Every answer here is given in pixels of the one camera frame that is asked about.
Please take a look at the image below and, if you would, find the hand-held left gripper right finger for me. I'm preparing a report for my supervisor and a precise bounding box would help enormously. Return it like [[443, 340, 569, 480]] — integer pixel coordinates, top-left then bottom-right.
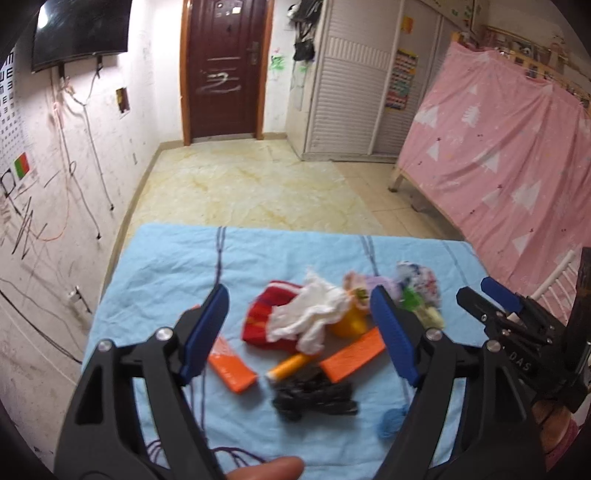
[[369, 284, 548, 480]]

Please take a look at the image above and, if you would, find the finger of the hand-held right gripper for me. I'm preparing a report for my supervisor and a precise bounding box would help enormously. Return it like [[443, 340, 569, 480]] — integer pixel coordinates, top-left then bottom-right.
[[456, 286, 509, 341], [480, 276, 526, 313]]

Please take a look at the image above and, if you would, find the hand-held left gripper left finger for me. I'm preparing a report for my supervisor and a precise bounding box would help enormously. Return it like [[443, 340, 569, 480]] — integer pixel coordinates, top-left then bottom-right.
[[54, 283, 230, 480]]

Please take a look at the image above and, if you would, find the green plastic scrap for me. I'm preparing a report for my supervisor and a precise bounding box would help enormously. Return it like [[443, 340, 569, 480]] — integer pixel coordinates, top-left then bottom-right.
[[401, 286, 424, 311]]

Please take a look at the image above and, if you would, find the pale yellow packet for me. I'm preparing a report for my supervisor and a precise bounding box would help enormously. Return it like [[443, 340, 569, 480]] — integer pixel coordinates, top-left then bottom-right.
[[416, 305, 445, 330]]

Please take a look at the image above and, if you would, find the purple wrapper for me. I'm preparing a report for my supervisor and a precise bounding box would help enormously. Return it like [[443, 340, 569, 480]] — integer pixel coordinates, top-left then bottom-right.
[[369, 275, 403, 302]]

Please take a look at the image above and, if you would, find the red striped knit hat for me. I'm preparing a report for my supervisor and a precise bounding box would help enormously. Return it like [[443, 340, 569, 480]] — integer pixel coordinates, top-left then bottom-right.
[[242, 281, 306, 345]]

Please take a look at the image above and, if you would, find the beige wrapper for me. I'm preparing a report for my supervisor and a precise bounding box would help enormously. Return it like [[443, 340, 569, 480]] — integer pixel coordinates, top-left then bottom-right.
[[342, 272, 371, 297]]

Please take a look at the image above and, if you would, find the white tissue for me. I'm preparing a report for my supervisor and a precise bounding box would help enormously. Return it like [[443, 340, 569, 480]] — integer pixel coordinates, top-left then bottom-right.
[[268, 267, 354, 354]]

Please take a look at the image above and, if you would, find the yellow tube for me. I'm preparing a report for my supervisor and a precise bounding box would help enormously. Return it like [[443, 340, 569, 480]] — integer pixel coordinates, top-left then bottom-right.
[[265, 352, 319, 383]]

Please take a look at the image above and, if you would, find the person's right forearm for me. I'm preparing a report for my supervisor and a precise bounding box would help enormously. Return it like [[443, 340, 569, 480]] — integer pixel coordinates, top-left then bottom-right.
[[547, 415, 581, 472]]

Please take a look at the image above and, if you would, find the person's right hand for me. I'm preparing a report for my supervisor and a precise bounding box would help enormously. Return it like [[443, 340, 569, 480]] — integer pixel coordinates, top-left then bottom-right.
[[531, 399, 571, 467]]

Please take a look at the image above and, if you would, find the person's left hand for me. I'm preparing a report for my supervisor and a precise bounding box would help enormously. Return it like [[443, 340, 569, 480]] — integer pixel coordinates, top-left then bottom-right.
[[225, 456, 305, 480]]

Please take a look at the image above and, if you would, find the white metal chair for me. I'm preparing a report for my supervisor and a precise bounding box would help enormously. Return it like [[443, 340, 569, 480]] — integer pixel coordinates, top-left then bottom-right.
[[530, 248, 583, 324]]

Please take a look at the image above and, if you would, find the light blue printed cloth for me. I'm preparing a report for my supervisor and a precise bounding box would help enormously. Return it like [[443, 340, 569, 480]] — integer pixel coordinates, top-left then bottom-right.
[[82, 224, 490, 480]]

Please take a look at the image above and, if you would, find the blue yarn ball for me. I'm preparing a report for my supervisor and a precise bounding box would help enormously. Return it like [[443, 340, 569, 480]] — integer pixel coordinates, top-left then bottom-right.
[[379, 401, 410, 440]]

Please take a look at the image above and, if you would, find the pink tree print sheet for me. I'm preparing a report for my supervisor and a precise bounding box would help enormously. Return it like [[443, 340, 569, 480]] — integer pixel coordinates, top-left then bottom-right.
[[398, 39, 591, 324]]

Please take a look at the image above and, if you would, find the colourful chart poster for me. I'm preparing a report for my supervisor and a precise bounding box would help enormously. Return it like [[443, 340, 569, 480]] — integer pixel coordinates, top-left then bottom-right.
[[385, 48, 419, 112]]

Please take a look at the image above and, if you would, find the white slatted wardrobe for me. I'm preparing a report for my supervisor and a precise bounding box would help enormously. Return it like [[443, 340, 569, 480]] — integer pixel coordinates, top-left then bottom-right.
[[285, 0, 458, 162]]

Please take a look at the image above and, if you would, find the brown door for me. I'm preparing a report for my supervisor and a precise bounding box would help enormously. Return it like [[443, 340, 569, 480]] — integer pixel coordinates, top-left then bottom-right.
[[181, 0, 274, 146]]

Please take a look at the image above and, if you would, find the eye chart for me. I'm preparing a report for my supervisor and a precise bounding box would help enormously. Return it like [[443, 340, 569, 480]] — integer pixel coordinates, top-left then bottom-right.
[[0, 48, 25, 174]]

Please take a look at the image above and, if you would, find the wooden bed frame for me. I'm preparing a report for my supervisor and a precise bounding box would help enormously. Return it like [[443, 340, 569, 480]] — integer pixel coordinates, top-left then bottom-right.
[[388, 164, 465, 241]]

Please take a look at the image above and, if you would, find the black cable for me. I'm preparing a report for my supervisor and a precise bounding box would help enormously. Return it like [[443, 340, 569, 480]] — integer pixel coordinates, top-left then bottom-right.
[[0, 277, 85, 366]]

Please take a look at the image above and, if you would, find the orange cable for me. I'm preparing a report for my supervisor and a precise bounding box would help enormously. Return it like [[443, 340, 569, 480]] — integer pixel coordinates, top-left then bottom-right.
[[34, 88, 78, 244]]

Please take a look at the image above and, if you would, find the white cable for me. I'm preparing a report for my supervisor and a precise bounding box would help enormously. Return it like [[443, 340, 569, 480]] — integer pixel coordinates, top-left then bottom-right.
[[59, 67, 115, 212]]

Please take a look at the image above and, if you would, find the black wall television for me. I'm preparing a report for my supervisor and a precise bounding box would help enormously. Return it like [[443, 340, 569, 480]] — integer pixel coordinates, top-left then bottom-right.
[[31, 0, 132, 73]]

